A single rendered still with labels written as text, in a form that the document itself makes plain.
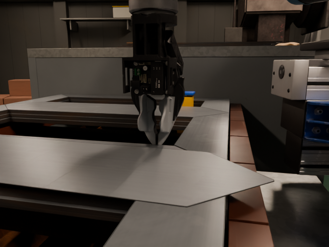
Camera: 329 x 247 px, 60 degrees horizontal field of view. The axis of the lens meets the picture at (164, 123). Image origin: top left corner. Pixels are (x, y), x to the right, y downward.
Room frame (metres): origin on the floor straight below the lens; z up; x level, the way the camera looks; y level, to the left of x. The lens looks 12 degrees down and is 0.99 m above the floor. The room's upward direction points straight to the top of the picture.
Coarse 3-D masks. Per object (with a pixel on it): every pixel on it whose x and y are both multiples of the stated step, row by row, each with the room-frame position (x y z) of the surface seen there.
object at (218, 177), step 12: (216, 156) 0.40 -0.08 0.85; (204, 168) 0.36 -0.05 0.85; (216, 168) 0.36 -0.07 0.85; (228, 168) 0.36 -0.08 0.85; (240, 168) 0.36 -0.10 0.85; (204, 180) 0.32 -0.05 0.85; (216, 180) 0.32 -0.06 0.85; (228, 180) 0.32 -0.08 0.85; (240, 180) 0.32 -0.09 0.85; (192, 192) 0.28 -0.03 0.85; (204, 192) 0.28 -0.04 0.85; (216, 192) 0.28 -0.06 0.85; (228, 192) 0.28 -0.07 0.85; (192, 204) 0.26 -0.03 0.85
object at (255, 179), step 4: (248, 172) 0.34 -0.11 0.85; (252, 172) 0.34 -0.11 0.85; (256, 172) 0.34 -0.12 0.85; (248, 176) 0.33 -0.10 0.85; (252, 176) 0.33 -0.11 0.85; (256, 176) 0.33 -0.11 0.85; (260, 176) 0.33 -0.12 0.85; (264, 176) 0.33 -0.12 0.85; (248, 180) 0.32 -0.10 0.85; (252, 180) 0.32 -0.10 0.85; (256, 180) 0.32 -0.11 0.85; (260, 180) 0.32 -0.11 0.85; (264, 180) 0.32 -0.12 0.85; (268, 180) 0.32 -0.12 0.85; (272, 180) 0.32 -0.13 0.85; (248, 184) 0.30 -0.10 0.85; (252, 184) 0.30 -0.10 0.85; (256, 184) 0.30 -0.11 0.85; (260, 184) 0.30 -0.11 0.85; (264, 184) 0.31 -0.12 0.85; (248, 188) 0.29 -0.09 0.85
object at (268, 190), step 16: (272, 176) 0.74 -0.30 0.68; (288, 176) 0.74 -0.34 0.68; (304, 176) 0.74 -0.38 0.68; (272, 192) 0.64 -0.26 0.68; (288, 192) 0.64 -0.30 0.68; (304, 192) 0.64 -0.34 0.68; (320, 192) 0.64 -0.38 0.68; (272, 208) 0.56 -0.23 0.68; (288, 208) 0.56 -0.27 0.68; (304, 208) 0.56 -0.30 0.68; (320, 208) 0.56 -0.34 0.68; (272, 224) 0.50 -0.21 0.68; (288, 224) 0.50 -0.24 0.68; (304, 224) 0.50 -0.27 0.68; (320, 224) 0.50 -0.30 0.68; (288, 240) 0.45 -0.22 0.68; (304, 240) 0.45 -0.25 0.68; (320, 240) 0.45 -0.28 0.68
